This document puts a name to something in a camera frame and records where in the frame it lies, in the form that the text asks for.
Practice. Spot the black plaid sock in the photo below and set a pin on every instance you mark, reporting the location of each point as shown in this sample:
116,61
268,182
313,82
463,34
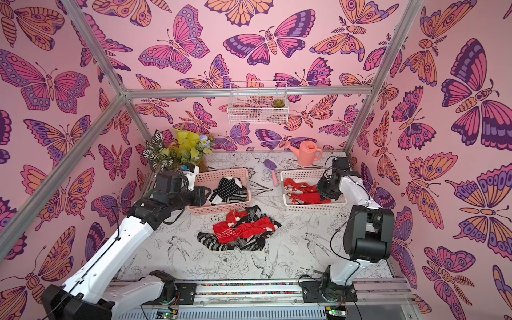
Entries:
256,243

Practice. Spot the black pinstripe sock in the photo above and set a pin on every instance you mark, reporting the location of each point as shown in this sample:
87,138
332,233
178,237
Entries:
226,187

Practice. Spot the purple pink garden trowel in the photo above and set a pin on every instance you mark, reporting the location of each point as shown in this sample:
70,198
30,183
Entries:
272,167

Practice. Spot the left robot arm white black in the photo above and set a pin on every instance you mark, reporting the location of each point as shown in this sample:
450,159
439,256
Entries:
112,256

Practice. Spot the red patterned sock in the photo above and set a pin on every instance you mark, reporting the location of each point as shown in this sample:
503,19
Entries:
226,234

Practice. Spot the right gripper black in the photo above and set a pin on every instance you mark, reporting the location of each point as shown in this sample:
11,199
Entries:
326,190

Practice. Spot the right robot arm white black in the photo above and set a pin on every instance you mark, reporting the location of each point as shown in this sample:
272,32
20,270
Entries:
367,236

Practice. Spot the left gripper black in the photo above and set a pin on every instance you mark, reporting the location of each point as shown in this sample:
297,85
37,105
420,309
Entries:
200,199

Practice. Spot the black white striped sock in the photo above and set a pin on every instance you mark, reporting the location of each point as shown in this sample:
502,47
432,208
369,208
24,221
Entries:
239,196
211,242

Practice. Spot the pink plastic basket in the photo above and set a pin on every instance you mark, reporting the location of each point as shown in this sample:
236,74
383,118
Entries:
211,181

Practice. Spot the white plastic basket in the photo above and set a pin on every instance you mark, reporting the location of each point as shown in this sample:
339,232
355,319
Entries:
312,177

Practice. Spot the white wire wall basket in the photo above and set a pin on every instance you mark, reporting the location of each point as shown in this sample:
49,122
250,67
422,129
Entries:
251,102

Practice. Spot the pink watering can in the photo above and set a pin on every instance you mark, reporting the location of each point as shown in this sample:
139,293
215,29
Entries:
307,153

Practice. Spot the artificial plant bouquet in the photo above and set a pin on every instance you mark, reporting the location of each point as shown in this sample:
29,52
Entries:
168,150

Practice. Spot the red bear sock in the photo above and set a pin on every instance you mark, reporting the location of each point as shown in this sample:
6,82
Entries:
234,216

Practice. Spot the red snowflake santa sock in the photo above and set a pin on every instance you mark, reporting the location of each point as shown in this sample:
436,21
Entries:
307,199

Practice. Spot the small green succulent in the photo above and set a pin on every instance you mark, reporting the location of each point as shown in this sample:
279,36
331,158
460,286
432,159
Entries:
278,103

